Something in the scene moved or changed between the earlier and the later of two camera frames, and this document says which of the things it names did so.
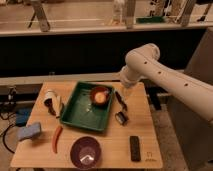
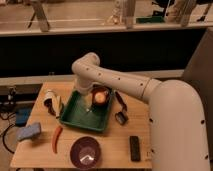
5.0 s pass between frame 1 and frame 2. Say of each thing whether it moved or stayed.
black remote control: stayed
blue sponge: stayed
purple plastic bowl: stayed
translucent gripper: moved
